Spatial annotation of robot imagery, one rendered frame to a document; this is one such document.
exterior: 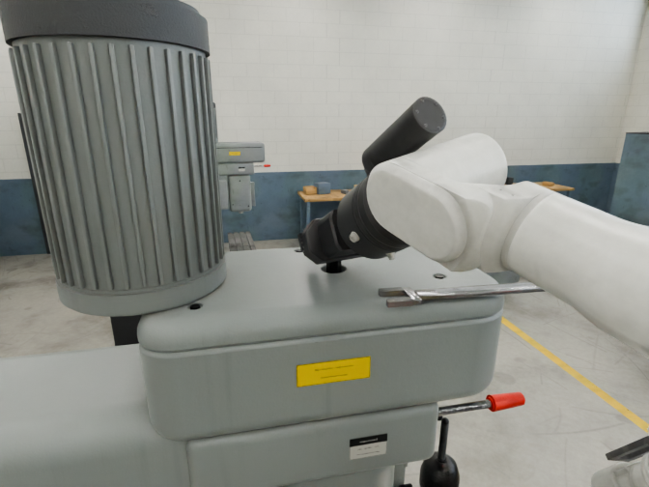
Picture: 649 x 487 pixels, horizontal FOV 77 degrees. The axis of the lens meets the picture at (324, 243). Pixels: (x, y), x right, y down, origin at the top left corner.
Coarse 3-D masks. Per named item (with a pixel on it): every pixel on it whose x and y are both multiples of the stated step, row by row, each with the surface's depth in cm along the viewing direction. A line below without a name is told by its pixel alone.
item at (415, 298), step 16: (384, 288) 50; (400, 288) 50; (448, 288) 50; (464, 288) 50; (480, 288) 50; (496, 288) 50; (512, 288) 50; (528, 288) 50; (400, 304) 47; (416, 304) 47
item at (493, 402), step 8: (512, 392) 60; (520, 392) 60; (480, 400) 59; (488, 400) 59; (496, 400) 59; (504, 400) 59; (512, 400) 59; (520, 400) 59; (440, 408) 58; (448, 408) 58; (456, 408) 58; (464, 408) 58; (472, 408) 58; (480, 408) 59; (488, 408) 59; (496, 408) 58; (504, 408) 59
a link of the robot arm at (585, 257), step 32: (544, 224) 27; (576, 224) 26; (608, 224) 25; (640, 224) 26; (512, 256) 29; (544, 256) 27; (576, 256) 25; (608, 256) 24; (640, 256) 23; (544, 288) 28; (576, 288) 26; (608, 288) 24; (640, 288) 23; (608, 320) 24; (640, 320) 23; (640, 352) 24
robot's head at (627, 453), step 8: (640, 440) 54; (648, 440) 53; (624, 448) 57; (632, 448) 55; (640, 448) 55; (648, 448) 56; (608, 456) 59; (616, 456) 58; (624, 456) 59; (632, 456) 58; (640, 456) 57; (648, 456) 53; (648, 464) 52; (648, 472) 51
